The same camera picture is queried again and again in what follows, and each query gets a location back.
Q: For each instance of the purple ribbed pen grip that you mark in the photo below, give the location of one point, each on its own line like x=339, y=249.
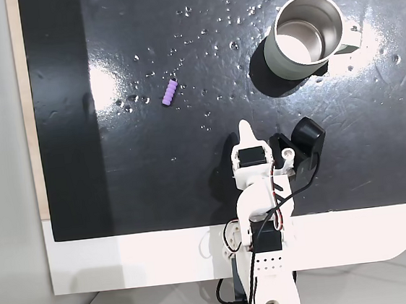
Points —
x=169, y=92

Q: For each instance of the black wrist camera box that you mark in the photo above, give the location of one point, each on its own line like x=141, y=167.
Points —
x=308, y=135

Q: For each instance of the black table mat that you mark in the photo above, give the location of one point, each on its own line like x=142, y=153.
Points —
x=153, y=164

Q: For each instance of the grey steel mug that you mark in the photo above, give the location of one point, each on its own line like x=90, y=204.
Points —
x=281, y=64

